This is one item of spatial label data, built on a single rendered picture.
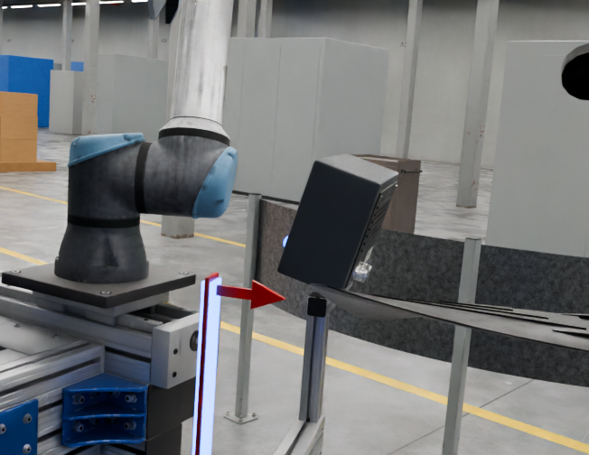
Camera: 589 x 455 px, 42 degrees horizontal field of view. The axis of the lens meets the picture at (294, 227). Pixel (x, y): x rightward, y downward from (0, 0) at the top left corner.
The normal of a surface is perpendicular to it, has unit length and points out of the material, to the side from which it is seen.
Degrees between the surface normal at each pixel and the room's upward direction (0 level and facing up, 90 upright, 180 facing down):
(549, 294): 90
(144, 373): 90
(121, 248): 72
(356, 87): 90
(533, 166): 90
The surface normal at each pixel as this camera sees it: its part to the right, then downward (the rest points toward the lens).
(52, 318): -0.48, 0.10
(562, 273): -0.25, 0.13
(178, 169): -0.04, -0.20
